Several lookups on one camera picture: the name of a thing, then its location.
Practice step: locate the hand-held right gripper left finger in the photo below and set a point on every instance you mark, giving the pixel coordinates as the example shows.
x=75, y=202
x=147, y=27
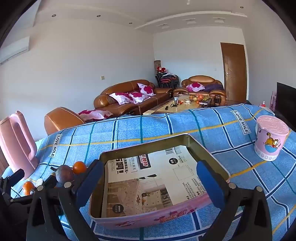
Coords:
x=90, y=183

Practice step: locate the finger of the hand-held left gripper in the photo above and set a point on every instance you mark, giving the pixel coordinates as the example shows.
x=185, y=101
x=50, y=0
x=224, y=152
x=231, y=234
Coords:
x=17, y=177

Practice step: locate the long brown leather sofa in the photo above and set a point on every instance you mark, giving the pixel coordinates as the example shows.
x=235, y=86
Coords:
x=120, y=104

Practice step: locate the purple blanket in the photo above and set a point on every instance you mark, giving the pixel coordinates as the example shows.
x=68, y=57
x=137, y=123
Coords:
x=215, y=87

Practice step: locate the dark brown pomegranate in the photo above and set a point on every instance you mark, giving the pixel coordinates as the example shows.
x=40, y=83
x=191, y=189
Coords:
x=64, y=173

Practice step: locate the brown wooden door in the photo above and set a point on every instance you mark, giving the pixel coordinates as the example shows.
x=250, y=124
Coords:
x=233, y=71

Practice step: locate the wooden coffee table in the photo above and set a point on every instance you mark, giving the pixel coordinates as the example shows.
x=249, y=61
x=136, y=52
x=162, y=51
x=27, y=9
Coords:
x=161, y=107

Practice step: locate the brown leather armchair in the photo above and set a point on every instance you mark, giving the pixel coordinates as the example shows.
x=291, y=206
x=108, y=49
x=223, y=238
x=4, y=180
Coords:
x=201, y=80

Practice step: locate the orange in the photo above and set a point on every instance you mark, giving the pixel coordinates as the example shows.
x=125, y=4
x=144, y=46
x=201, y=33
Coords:
x=28, y=187
x=79, y=167

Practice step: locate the white pink floral pillow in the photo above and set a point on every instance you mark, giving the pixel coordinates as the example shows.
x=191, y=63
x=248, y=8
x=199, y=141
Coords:
x=196, y=87
x=140, y=96
x=146, y=89
x=121, y=97

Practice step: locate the black television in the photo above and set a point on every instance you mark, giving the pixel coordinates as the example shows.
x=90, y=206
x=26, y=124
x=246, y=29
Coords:
x=286, y=102

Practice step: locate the brown leather chaise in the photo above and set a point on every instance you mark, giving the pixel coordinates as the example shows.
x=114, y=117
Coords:
x=62, y=118

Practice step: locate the round silver wrapped snack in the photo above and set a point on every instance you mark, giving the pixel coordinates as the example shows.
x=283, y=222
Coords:
x=38, y=181

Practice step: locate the blue plaid tablecloth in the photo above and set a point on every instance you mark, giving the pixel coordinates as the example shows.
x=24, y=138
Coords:
x=161, y=125

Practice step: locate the pink bag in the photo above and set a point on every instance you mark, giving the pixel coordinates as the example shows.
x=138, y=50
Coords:
x=272, y=100

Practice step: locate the stacked black chairs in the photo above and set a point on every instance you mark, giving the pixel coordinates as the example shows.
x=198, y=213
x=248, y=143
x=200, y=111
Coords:
x=166, y=81

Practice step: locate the pink floral blanket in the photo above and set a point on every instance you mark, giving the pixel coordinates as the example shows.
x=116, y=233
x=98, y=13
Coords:
x=96, y=114

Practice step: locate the white air conditioner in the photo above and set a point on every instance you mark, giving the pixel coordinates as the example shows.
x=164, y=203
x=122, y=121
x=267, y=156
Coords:
x=13, y=49

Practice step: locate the pink cartoon cup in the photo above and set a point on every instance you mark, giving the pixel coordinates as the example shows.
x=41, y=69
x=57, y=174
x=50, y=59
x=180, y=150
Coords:
x=270, y=139

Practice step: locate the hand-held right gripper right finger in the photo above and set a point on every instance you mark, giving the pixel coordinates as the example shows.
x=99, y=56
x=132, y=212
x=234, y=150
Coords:
x=210, y=183

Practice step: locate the printed paper sheet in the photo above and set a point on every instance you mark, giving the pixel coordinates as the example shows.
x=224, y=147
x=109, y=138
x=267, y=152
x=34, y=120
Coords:
x=161, y=176

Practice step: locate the pink electric kettle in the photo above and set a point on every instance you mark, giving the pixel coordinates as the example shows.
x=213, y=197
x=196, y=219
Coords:
x=13, y=148

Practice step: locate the red plush toys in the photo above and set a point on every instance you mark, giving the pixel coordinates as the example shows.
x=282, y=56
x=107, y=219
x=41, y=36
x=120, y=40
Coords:
x=160, y=69

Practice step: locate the pink tin box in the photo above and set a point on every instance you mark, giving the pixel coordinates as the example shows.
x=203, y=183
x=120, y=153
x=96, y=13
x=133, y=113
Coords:
x=161, y=216

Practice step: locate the tall patterned vase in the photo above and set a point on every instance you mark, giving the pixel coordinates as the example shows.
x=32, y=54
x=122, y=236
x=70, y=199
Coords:
x=157, y=66

